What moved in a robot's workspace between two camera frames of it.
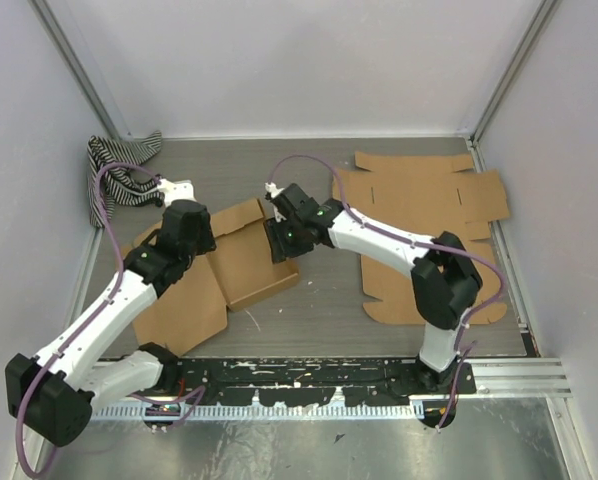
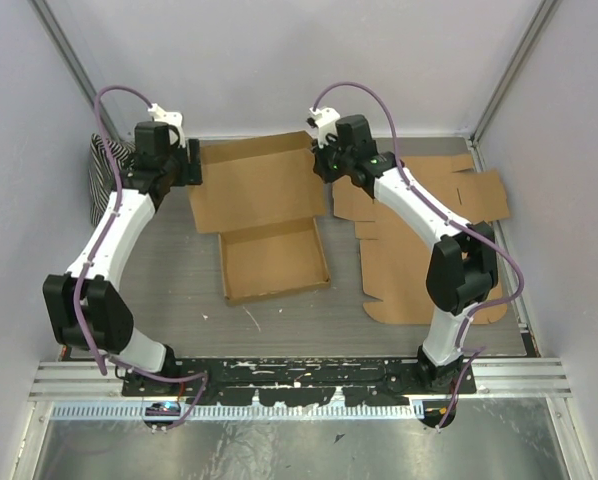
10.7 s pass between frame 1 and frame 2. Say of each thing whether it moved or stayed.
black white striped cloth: stayed
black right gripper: moved
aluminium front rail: stayed
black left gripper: moved
